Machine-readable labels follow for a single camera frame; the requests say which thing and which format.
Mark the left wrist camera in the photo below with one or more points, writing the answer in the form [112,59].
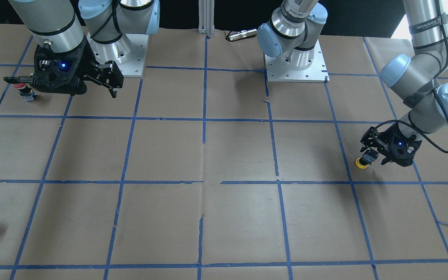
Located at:
[392,144]

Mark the aluminium frame post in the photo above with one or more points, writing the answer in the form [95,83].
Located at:
[206,12]

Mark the red push button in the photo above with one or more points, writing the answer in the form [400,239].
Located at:
[25,92]

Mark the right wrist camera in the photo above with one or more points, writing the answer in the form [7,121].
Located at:
[56,72]

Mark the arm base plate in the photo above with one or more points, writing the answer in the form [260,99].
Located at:
[129,52]
[298,66]

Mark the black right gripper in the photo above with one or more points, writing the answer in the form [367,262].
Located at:
[88,63]

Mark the yellow push button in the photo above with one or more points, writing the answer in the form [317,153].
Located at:
[368,158]

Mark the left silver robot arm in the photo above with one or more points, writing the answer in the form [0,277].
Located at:
[294,29]

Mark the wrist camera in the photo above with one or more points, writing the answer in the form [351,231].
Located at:
[392,144]
[56,72]

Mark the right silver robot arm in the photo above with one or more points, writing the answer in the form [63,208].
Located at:
[105,43]

